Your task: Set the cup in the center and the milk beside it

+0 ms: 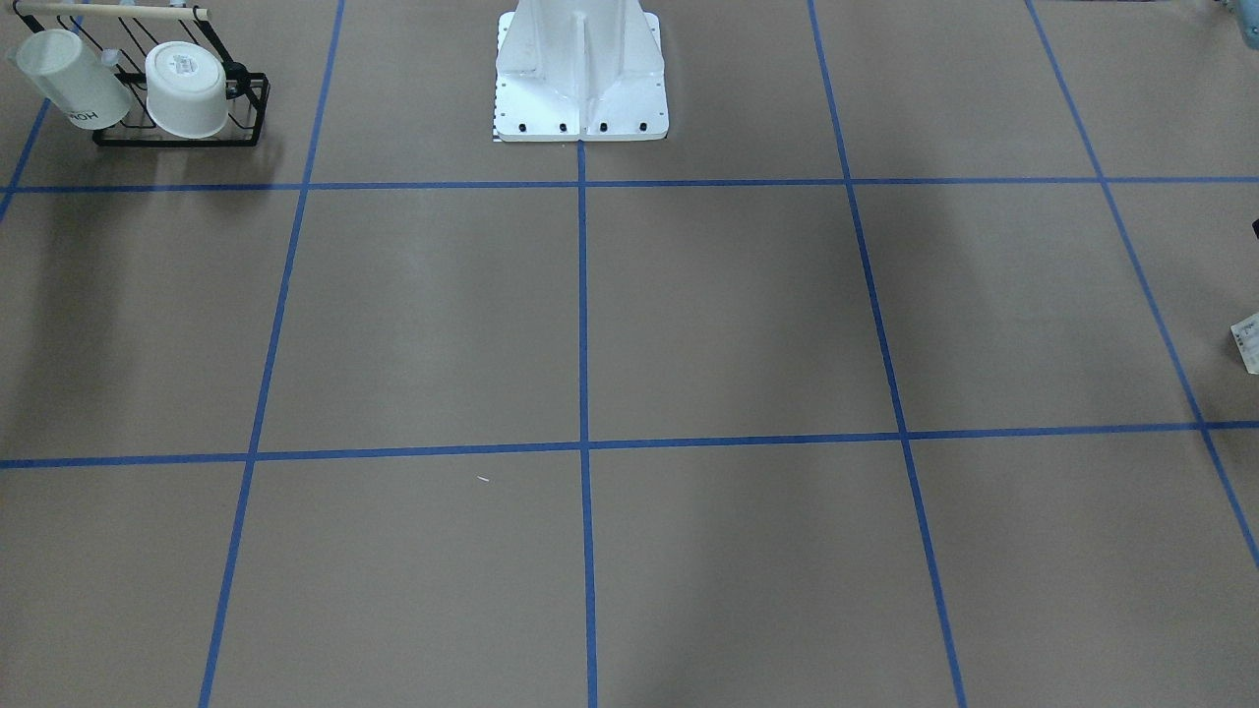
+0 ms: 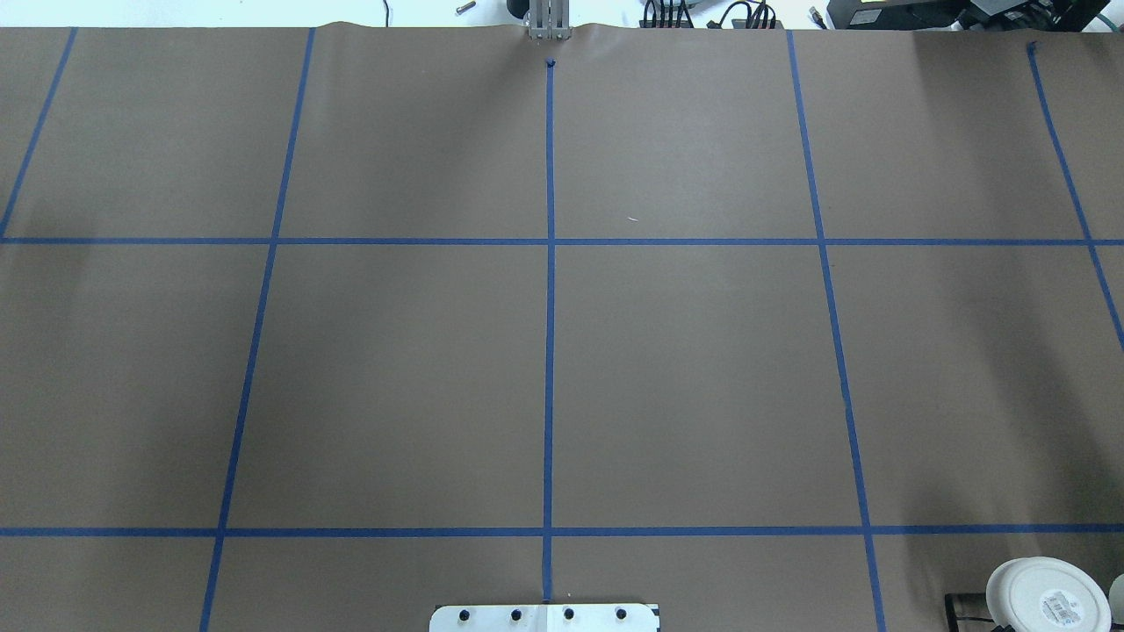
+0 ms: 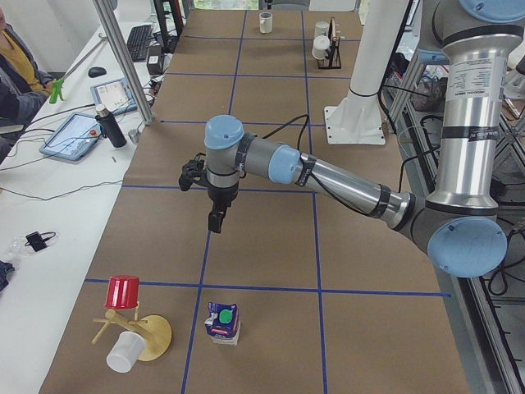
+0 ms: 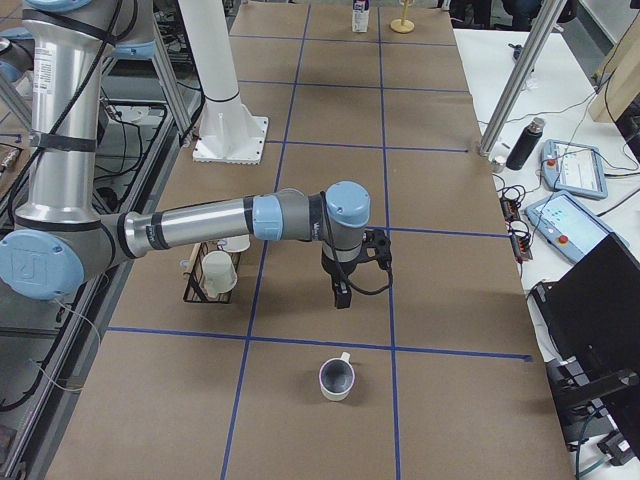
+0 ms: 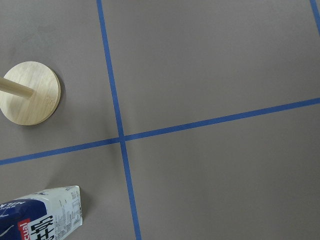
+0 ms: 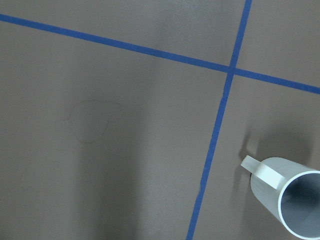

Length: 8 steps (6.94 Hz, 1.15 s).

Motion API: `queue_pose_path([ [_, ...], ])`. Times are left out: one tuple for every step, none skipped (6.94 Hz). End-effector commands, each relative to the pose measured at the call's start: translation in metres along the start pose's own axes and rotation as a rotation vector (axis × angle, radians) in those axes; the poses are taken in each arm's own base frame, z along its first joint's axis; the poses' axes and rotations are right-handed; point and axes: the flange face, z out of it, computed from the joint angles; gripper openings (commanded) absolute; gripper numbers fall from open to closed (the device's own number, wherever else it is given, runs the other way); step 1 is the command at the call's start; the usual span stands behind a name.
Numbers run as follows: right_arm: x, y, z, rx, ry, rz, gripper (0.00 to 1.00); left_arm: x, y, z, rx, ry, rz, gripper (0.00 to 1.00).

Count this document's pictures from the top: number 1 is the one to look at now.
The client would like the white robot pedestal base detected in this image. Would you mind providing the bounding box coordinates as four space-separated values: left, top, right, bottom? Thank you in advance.
492 1 670 144

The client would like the milk carton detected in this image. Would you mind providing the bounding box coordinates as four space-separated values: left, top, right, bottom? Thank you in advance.
1230 312 1259 375

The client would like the white mug with lettering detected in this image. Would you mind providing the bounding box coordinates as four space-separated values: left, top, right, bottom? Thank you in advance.
5 29 132 131

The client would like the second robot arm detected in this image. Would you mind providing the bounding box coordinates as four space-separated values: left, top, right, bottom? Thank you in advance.
1219 0 1259 52

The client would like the black wire cup rack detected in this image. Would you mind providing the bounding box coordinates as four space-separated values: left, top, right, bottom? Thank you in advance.
3 1 269 147

